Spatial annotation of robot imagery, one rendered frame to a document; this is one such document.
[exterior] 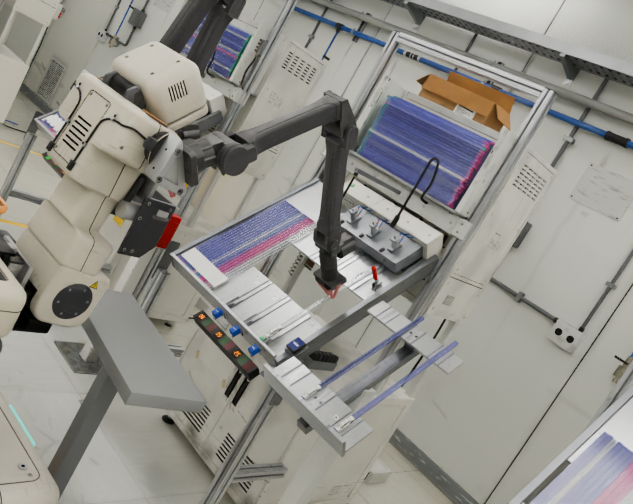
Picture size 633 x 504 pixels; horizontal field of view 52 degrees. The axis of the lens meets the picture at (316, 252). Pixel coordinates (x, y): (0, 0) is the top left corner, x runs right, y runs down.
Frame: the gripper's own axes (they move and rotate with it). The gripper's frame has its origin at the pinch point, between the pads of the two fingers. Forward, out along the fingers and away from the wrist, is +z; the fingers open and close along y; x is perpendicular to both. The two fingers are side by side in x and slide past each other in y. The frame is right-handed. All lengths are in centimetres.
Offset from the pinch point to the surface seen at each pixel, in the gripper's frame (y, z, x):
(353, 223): 20.5, -3.2, -28.1
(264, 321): 8.0, 2.6, 22.6
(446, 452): 3, 178, -72
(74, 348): 104, 62, 70
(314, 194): 52, 3, -34
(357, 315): -10.0, 4.0, -2.5
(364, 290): -3.9, 2.7, -11.3
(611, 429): -89, 3, -24
